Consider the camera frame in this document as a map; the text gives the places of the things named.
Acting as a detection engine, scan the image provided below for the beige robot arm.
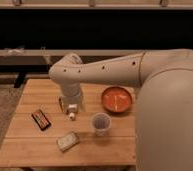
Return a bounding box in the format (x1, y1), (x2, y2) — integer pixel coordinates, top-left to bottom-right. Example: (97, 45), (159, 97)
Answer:
(49, 49), (193, 171)

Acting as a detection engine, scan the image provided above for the orange round bowl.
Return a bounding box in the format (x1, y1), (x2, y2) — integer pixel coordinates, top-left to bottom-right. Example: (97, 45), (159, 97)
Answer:
(101, 86), (132, 113)

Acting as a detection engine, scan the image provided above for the white squeeze bottle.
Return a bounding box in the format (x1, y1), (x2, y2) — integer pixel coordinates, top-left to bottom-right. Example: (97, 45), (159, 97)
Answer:
(67, 104), (78, 121)

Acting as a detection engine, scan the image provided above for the red brown chip bag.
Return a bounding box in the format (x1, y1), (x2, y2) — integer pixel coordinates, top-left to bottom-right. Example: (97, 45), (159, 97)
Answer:
(59, 97), (65, 114)

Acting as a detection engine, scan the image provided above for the dark snack packet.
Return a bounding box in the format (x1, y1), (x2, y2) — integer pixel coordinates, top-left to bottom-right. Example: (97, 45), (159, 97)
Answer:
(31, 109), (51, 131)

